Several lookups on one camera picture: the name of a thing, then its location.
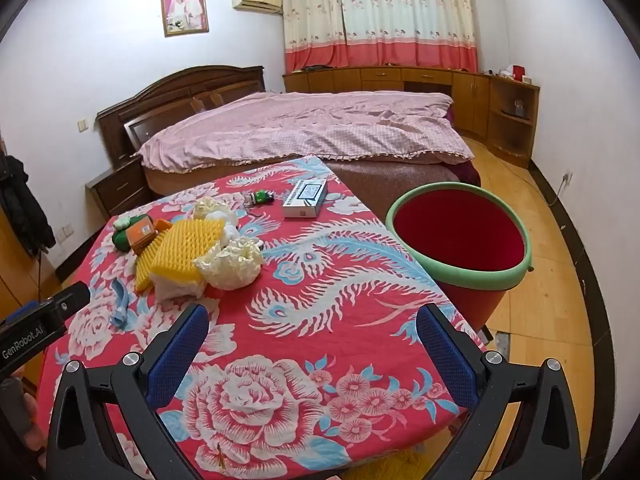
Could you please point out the long wooden cabinet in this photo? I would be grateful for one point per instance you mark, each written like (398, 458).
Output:
(380, 80)

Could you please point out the orange wrapper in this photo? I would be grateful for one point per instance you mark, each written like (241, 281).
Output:
(161, 225)

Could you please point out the dark wooden nightstand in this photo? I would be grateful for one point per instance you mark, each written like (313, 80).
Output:
(120, 187)

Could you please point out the yellow foam net sleeve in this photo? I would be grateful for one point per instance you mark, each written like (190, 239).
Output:
(175, 250)

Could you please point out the bed with pink quilt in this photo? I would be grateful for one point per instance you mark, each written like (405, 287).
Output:
(370, 180)

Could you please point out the dark wooden headboard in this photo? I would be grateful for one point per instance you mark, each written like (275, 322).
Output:
(165, 95)

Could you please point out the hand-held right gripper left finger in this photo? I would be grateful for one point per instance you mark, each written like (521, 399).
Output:
(177, 355)

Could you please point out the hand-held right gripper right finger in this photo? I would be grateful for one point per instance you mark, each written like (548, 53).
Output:
(445, 360)

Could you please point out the framed wall photo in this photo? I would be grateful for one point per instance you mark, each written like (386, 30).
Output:
(185, 10)

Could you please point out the red floral printed tablecloth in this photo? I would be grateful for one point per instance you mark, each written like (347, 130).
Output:
(300, 320)

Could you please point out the wooden wardrobe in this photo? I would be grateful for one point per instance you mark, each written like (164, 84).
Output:
(20, 280)

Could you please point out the small glass ornament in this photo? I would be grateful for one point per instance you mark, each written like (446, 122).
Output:
(519, 108)

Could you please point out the white tissue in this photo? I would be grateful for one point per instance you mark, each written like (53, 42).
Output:
(230, 234)

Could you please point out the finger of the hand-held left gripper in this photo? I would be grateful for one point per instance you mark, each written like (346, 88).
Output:
(75, 295)

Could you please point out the white wall socket with plug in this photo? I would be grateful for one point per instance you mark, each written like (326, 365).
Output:
(567, 178)

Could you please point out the white cardboard box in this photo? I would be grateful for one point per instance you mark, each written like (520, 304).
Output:
(305, 200)

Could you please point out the person's left hand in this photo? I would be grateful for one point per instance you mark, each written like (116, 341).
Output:
(36, 430)

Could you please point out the wall air conditioner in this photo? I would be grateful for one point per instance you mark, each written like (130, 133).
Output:
(255, 1)

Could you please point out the red bucket with green rim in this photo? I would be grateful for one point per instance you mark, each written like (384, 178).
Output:
(450, 240)

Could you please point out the pink checked quilt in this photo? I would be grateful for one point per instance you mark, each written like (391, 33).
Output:
(310, 130)

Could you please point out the cream and red floral curtain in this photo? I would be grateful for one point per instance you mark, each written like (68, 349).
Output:
(312, 20)
(405, 10)

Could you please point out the black jacket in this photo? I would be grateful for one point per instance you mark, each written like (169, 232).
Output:
(22, 200)

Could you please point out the white paper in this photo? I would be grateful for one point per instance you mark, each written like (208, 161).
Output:
(175, 290)

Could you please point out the dark cloth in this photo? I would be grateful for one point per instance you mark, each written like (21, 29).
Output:
(315, 67)

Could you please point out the green and white soft toy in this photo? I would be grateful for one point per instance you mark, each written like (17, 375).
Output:
(120, 237)

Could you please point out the white tissue pack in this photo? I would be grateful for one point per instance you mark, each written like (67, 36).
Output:
(506, 72)

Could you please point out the wooden corner shelf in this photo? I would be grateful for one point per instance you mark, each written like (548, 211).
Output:
(510, 125)

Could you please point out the large cream foam fruit net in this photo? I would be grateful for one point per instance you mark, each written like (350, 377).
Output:
(235, 265)

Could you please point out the low white wall socket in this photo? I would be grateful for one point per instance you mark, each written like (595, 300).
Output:
(66, 230)

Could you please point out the small cream foam fruit net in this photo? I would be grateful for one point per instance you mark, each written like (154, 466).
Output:
(210, 208)

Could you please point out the orange cardboard box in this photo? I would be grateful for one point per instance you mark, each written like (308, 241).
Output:
(140, 234)

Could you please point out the yellow cloth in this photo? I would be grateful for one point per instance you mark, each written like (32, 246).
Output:
(395, 465)

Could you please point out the white wall switch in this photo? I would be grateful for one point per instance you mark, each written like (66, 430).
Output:
(83, 125)

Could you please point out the red box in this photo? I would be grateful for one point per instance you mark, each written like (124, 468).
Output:
(518, 72)

